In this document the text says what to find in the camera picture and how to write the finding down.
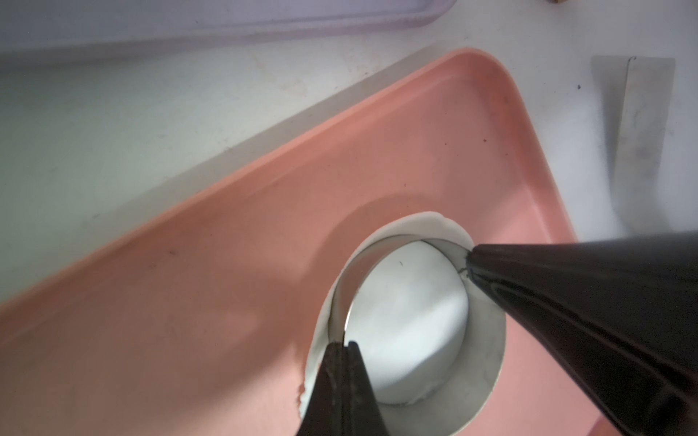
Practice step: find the white dough piece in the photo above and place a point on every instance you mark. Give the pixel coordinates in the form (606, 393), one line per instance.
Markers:
(410, 317)

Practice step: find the pink plastic tray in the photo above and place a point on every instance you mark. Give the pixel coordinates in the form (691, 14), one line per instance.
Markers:
(200, 322)

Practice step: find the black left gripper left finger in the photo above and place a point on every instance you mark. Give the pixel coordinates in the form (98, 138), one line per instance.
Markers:
(324, 413)

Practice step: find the black handled metal scraper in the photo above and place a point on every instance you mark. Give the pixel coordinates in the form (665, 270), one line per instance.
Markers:
(636, 95)

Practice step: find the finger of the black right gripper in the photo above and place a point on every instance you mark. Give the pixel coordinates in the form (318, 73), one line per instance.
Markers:
(619, 316)

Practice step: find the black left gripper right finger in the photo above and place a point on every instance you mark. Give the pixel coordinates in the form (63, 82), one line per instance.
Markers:
(362, 414)

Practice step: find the metal ring cutter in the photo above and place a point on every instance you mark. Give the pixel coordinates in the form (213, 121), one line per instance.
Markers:
(470, 382)

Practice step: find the purple plastic tray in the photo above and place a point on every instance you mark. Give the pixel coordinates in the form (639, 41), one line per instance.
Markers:
(39, 25)

